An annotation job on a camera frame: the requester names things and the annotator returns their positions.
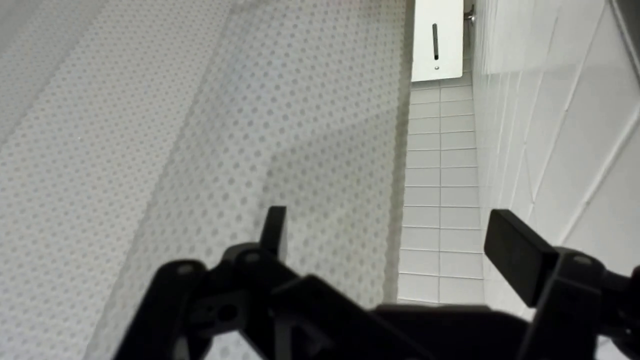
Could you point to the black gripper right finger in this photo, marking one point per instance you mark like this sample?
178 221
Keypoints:
566 300

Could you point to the white dotted shower curtain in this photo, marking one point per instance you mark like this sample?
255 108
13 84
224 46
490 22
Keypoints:
201 132

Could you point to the white slotted shower seat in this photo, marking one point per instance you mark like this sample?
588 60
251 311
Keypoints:
448 41

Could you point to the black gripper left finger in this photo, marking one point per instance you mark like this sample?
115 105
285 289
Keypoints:
233 292

